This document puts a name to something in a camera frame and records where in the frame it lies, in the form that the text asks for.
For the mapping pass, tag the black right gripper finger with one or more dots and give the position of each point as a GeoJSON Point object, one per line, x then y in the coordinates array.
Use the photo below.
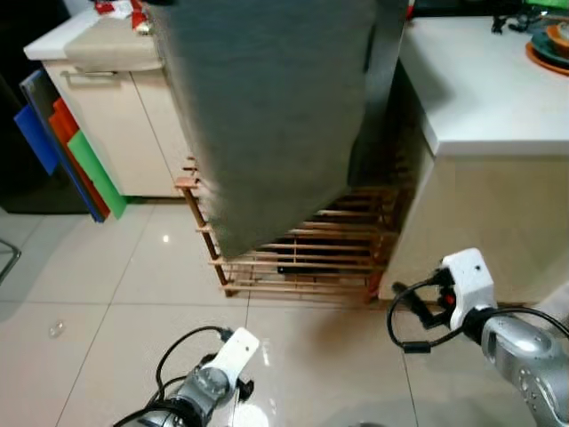
{"type": "Point", "coordinates": [413, 301]}

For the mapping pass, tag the grey fridge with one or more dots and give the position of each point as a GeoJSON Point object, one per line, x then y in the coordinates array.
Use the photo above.
{"type": "Point", "coordinates": [267, 116]}

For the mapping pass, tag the wooden slatted rack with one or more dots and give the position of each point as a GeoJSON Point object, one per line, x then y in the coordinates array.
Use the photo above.
{"type": "Point", "coordinates": [311, 267]}

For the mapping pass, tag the white topped counter cabinet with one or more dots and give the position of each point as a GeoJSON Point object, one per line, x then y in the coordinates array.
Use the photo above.
{"type": "Point", "coordinates": [489, 133]}

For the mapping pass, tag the green cutting board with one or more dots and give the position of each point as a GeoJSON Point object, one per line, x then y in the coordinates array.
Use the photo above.
{"type": "Point", "coordinates": [98, 173]}

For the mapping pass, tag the stack of coloured plates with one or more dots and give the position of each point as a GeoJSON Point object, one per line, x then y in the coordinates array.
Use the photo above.
{"type": "Point", "coordinates": [549, 49]}

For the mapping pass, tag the beige kitchen cabinet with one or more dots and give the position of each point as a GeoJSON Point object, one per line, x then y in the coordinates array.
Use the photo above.
{"type": "Point", "coordinates": [116, 124]}

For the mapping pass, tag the red cutting board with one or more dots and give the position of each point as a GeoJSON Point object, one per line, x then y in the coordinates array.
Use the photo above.
{"type": "Point", "coordinates": [69, 142]}

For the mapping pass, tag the blue cutting board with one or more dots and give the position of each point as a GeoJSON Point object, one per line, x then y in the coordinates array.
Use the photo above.
{"type": "Point", "coordinates": [40, 147]}

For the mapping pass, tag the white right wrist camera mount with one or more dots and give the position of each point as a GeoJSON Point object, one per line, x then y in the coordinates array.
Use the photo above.
{"type": "Point", "coordinates": [469, 283]}

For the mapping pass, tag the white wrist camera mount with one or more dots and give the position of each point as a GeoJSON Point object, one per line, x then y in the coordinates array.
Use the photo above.
{"type": "Point", "coordinates": [469, 283]}
{"type": "Point", "coordinates": [236, 356]}

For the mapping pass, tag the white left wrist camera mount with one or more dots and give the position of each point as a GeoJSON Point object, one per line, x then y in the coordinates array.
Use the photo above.
{"type": "Point", "coordinates": [236, 356]}

